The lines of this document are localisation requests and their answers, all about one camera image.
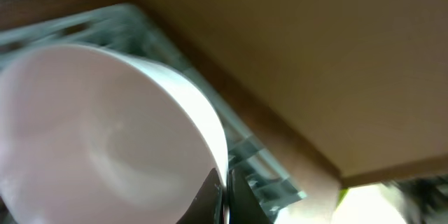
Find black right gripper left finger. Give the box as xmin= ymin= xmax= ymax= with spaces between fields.
xmin=176 ymin=168 xmax=223 ymax=224

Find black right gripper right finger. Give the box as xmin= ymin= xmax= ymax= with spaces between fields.
xmin=227 ymin=168 xmax=272 ymax=224

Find pink bowl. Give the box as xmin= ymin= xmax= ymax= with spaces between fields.
xmin=1 ymin=45 xmax=228 ymax=223

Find grey dishwasher rack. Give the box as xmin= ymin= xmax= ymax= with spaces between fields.
xmin=0 ymin=2 xmax=309 ymax=223

